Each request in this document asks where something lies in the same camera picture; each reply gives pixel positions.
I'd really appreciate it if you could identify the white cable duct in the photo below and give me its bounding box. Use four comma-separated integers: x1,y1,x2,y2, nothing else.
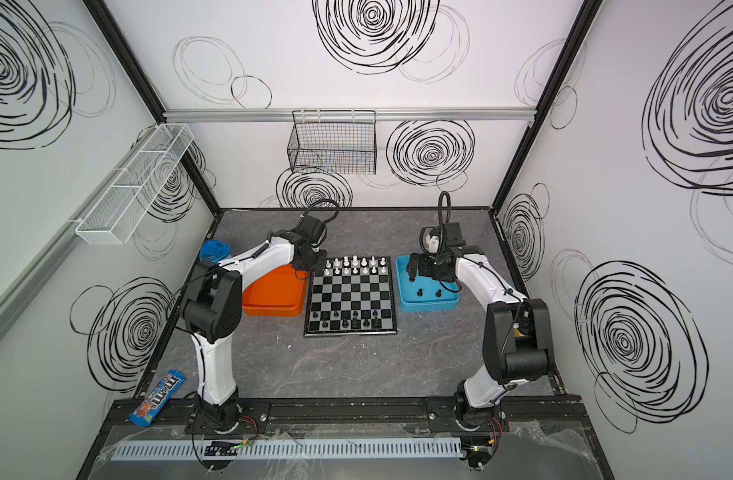
110,438,464,461

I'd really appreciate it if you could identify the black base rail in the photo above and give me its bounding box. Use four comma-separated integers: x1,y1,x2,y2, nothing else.
104,395,590,428

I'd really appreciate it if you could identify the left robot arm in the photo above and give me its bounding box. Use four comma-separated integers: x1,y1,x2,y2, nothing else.
180,214,328,431

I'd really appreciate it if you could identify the candy packet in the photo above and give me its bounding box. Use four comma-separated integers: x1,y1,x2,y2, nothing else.
128,370,186,427

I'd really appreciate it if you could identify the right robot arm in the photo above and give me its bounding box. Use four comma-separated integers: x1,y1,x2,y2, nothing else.
407,222,555,429

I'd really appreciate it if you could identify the chess board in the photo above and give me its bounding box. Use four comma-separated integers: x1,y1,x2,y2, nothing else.
304,256,398,337

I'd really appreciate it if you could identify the orange tray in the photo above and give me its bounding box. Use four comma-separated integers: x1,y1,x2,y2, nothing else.
242,265,308,317

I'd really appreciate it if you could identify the blue tray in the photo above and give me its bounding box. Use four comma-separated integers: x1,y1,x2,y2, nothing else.
395,255,461,313

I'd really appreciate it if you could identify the black wire basket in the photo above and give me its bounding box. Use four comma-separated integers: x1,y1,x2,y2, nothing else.
286,109,378,175

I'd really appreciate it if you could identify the white wire shelf basket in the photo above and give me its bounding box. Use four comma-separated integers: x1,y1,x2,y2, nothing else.
76,124,194,245

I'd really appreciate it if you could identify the blue lidded cup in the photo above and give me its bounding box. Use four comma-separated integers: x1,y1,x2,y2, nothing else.
198,240,232,263

